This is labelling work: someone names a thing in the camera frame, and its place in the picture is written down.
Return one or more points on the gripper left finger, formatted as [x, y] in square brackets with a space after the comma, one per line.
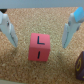
[7, 27]

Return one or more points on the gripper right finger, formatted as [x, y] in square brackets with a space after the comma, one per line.
[69, 29]

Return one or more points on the purple block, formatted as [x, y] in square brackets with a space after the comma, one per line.
[80, 64]

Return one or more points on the pink block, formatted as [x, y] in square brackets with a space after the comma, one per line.
[39, 47]

